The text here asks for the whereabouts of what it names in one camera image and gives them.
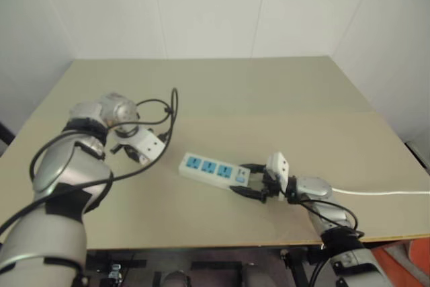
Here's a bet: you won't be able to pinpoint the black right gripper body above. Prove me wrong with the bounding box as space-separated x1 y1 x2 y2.
261 165 287 203

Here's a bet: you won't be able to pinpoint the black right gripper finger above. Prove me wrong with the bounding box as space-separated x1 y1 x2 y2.
238 162 267 176
229 185 267 203

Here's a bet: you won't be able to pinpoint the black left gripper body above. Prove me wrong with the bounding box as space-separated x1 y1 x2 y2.
122 145 141 164

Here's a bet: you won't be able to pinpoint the white power strip blue sockets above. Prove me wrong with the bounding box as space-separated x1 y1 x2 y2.
177 152 252 191

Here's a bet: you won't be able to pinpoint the black object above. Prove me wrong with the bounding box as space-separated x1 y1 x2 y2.
0 120 16 149

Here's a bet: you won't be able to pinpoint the silver metal clamp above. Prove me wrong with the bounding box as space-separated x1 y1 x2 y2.
107 262 122 280

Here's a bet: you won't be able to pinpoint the orange object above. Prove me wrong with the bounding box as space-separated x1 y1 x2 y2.
368 238 430 287

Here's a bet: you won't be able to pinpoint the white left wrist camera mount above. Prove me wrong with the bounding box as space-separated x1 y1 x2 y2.
113 127 166 166

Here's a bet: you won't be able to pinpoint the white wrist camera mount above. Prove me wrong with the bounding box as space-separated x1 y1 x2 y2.
265 151 290 191
113 127 166 166

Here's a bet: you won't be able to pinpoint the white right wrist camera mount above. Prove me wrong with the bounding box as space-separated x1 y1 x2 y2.
265 151 290 191

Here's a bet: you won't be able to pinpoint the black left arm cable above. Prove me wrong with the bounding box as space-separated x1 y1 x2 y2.
0 87 179 234

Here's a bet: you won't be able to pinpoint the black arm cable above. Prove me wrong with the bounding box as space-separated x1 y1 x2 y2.
0 87 179 234
295 198 366 287

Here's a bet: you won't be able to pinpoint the black table frame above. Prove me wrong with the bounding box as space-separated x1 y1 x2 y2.
85 245 326 287

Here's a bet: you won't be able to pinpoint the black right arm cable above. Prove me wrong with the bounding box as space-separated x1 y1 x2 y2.
295 198 366 287

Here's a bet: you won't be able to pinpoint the white power strip cable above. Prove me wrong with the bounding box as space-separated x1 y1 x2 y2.
331 186 430 196

